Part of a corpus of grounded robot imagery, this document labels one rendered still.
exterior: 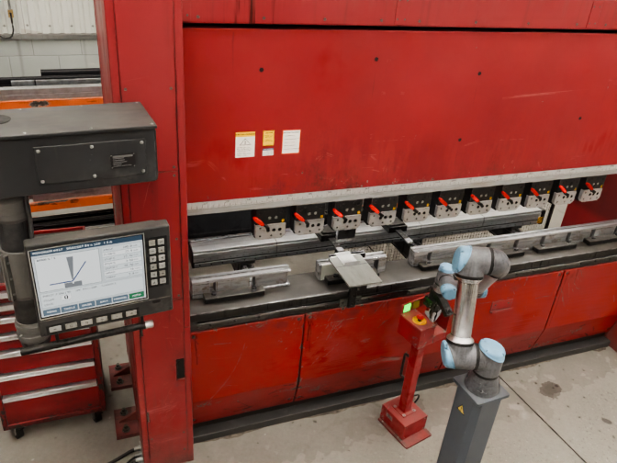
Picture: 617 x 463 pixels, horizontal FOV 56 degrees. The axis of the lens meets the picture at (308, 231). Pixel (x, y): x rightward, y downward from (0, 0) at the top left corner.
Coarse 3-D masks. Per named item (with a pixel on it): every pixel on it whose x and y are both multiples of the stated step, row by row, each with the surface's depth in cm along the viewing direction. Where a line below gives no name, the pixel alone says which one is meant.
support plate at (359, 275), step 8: (360, 256) 303; (336, 264) 295; (344, 272) 289; (352, 272) 289; (360, 272) 290; (368, 272) 291; (344, 280) 283; (352, 280) 283; (360, 280) 283; (368, 280) 284; (376, 280) 285
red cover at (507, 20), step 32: (192, 0) 212; (224, 0) 216; (256, 0) 220; (288, 0) 225; (320, 0) 229; (352, 0) 234; (384, 0) 238; (416, 0) 243; (448, 0) 249; (480, 0) 254; (512, 0) 260; (544, 0) 266; (576, 0) 272; (608, 0) 279
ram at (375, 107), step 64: (192, 64) 225; (256, 64) 234; (320, 64) 244; (384, 64) 254; (448, 64) 266; (512, 64) 279; (576, 64) 293; (192, 128) 237; (256, 128) 248; (320, 128) 259; (384, 128) 270; (448, 128) 284; (512, 128) 298; (576, 128) 314; (192, 192) 251; (256, 192) 263; (384, 192) 289
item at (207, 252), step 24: (456, 216) 357; (480, 216) 360; (504, 216) 366; (528, 216) 373; (192, 240) 307; (216, 240) 309; (240, 240) 311; (264, 240) 313; (288, 240) 315; (312, 240) 321; (360, 240) 333; (384, 240) 339; (192, 264) 301; (216, 264) 305
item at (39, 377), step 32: (0, 288) 258; (0, 320) 263; (0, 352) 273; (64, 352) 286; (96, 352) 292; (0, 384) 282; (32, 384) 289; (64, 384) 296; (96, 384) 300; (0, 416) 290; (32, 416) 298; (64, 416) 305; (96, 416) 315
